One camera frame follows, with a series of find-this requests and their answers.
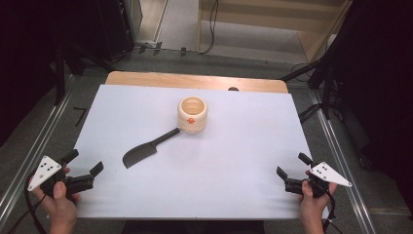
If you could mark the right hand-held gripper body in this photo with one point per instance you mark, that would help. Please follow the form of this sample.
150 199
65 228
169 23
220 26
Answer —
326 174

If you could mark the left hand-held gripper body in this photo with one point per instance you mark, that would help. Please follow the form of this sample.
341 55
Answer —
44 172

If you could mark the black serrated knife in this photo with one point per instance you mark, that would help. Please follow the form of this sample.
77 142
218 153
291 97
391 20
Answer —
141 154

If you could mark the cream cup with orange dot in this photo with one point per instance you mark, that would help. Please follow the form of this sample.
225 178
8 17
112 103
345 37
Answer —
192 115

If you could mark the person's right hand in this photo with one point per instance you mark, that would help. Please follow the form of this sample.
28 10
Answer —
311 208

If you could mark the person's left hand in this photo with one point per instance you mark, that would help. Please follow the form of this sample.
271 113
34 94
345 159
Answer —
61 208

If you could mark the white board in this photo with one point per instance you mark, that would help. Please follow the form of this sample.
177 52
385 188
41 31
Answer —
227 169

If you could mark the black metal stand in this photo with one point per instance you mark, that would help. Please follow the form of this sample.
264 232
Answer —
60 74
326 94

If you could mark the black curtain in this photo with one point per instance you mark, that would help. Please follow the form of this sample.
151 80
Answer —
22 48
383 81

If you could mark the light wooden shelf unit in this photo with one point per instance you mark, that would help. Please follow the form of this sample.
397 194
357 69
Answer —
259 19

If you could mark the metal floor rail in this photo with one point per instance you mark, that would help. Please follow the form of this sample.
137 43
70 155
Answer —
341 162
32 156

